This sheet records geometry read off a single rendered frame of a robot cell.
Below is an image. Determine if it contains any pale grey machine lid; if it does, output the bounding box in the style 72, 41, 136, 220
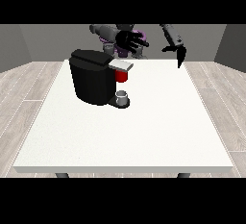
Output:
108, 58, 135, 74

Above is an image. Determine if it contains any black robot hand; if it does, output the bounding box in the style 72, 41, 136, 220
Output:
114, 30, 150, 55
160, 43, 187, 69

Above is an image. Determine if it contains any small grey cup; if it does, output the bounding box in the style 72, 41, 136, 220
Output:
115, 89, 130, 107

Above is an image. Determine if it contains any black coffee machine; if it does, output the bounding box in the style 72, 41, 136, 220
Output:
68, 48, 132, 110

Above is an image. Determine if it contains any grey purple robot trunk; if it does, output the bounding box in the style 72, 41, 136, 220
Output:
99, 24, 149, 60

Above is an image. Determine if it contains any red pod holder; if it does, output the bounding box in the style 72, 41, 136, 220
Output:
114, 68, 129, 84

